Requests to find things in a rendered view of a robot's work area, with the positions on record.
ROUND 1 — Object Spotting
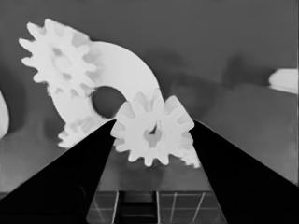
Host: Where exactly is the white round carrier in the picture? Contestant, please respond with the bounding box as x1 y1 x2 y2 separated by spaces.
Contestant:
50 40 201 169

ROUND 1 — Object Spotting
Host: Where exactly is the small white T-shaped piece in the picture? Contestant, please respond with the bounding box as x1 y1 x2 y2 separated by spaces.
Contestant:
268 68 299 95

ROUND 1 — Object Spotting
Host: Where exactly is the dark robot torso block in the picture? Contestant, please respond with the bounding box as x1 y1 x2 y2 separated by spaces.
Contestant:
117 190 158 224

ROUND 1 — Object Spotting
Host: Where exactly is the large thick white disc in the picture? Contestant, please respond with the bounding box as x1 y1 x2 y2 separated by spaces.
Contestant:
0 89 10 140

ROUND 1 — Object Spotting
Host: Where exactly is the small white gear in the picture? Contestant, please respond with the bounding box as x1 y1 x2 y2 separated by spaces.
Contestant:
57 115 110 149
18 18 99 97
110 94 195 167

